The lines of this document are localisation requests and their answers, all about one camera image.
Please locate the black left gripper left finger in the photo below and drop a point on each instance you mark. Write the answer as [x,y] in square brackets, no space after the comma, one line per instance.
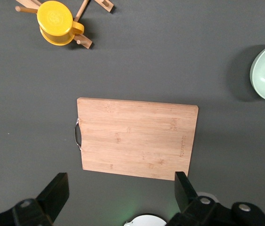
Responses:
[52,200]

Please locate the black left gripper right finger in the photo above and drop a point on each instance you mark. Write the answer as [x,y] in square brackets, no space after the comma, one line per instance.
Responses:
[191,202]

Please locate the wooden cutting board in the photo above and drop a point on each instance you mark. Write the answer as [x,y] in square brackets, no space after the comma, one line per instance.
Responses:
[137,139]

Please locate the wooden mug rack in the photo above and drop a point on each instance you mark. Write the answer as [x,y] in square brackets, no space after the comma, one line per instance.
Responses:
[85,42]

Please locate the yellow mug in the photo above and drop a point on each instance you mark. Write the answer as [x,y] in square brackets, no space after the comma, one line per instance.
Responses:
[54,21]

